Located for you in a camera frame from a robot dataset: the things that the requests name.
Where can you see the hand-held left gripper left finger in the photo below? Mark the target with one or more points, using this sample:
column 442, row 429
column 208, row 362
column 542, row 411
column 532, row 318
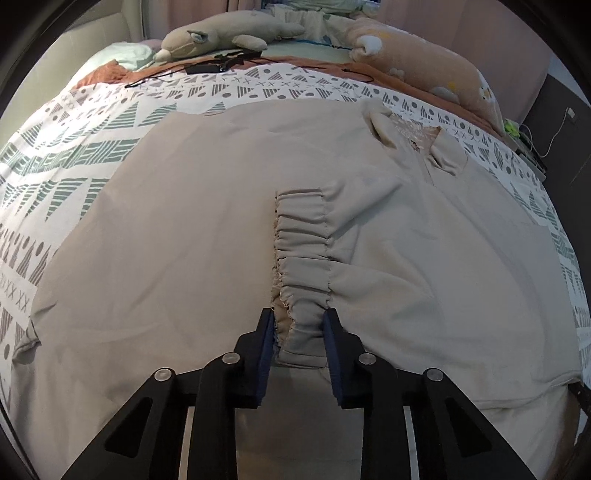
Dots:
column 267, row 355

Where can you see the white nightstand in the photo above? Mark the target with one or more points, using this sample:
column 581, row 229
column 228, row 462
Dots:
column 531, row 159

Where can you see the cream padded bed headboard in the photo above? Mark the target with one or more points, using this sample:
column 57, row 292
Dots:
column 92, row 27

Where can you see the white pillow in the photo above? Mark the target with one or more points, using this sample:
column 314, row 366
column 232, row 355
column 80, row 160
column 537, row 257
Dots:
column 129, row 53

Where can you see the white crumpled cloth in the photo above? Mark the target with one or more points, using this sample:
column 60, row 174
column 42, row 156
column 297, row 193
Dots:
column 323, row 23

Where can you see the small green object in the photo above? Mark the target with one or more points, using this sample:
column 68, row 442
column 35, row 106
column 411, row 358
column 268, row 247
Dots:
column 509, row 127

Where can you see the white wall plug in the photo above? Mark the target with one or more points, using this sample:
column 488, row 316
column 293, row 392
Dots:
column 571, row 114

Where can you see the beige jacket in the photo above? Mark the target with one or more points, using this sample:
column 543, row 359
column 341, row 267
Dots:
column 184, row 230

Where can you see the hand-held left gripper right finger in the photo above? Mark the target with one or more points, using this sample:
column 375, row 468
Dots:
column 333, row 360

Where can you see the grey plush toy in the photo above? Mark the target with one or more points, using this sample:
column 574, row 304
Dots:
column 221, row 34

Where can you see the green bed mat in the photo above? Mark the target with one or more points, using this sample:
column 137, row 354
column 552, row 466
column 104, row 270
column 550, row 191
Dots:
column 300, row 48

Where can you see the tan plush pillow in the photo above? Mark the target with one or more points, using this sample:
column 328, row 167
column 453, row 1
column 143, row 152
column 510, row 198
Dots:
column 415, row 55

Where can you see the patterned triangle print blanket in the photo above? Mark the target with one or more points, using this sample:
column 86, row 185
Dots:
column 92, row 120

